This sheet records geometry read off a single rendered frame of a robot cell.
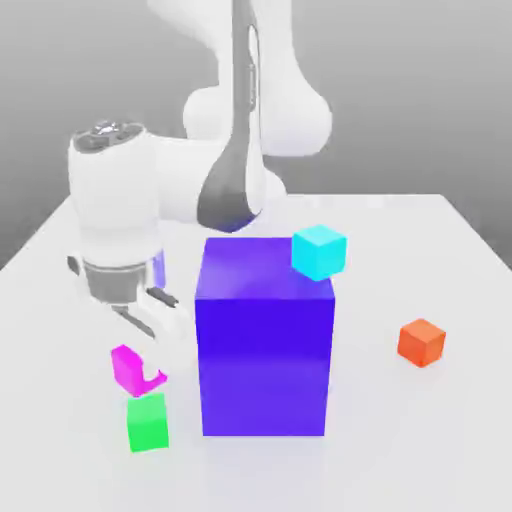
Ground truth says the small orange cube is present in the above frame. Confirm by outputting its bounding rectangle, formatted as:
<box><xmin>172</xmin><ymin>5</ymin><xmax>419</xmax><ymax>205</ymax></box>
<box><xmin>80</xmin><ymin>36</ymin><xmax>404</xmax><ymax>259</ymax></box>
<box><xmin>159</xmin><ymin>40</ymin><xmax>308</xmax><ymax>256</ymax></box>
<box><xmin>396</xmin><ymin>317</ymin><xmax>448</xmax><ymax>369</ymax></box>

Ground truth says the large blue box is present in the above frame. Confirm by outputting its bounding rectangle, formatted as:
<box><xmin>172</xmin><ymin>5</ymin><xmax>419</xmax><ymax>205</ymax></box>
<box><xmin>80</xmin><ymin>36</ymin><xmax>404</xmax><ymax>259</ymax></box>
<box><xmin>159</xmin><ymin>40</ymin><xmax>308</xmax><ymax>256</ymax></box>
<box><xmin>193</xmin><ymin>236</ymin><xmax>336</xmax><ymax>438</ymax></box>

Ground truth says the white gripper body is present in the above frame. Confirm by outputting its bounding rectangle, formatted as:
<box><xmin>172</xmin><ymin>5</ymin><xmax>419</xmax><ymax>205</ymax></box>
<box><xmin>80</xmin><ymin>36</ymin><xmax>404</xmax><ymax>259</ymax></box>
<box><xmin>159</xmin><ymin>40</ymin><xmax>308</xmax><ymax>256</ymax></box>
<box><xmin>110</xmin><ymin>304</ymin><xmax>200</xmax><ymax>376</ymax></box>

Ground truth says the small green cube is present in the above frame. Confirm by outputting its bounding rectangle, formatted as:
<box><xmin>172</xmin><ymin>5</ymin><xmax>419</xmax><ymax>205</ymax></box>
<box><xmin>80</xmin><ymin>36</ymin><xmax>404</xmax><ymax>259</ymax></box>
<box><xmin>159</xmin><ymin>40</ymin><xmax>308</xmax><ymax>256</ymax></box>
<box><xmin>126</xmin><ymin>392</ymin><xmax>171</xmax><ymax>454</ymax></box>

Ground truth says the small magenta cube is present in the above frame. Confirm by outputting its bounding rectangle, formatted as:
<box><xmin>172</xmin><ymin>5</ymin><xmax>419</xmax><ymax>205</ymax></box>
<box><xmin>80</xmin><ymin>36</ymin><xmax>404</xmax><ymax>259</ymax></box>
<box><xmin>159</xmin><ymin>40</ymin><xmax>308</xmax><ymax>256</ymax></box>
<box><xmin>110</xmin><ymin>343</ymin><xmax>169</xmax><ymax>399</ymax></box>

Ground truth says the small cyan cube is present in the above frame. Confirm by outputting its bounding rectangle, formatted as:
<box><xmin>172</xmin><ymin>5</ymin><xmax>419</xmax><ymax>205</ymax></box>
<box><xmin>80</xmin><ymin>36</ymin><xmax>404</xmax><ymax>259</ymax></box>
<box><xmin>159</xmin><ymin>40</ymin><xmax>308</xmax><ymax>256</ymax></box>
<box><xmin>290</xmin><ymin>223</ymin><xmax>349</xmax><ymax>283</ymax></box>

